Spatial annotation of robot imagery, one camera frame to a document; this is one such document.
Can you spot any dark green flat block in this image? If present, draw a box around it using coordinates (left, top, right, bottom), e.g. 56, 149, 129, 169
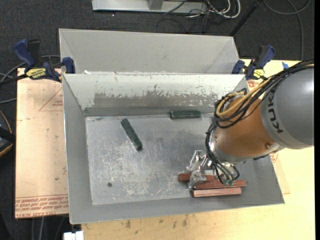
120, 118, 144, 151
170, 110, 202, 120

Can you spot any grey metal bin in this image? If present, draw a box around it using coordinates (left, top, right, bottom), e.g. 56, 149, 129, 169
58, 28, 285, 225

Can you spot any brown cardboard board, red print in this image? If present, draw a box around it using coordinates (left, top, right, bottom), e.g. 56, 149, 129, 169
14, 67, 291, 220

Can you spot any red-brown flat block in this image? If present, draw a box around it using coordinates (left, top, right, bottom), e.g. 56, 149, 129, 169
191, 179, 247, 191
178, 172, 217, 183
191, 186, 243, 199

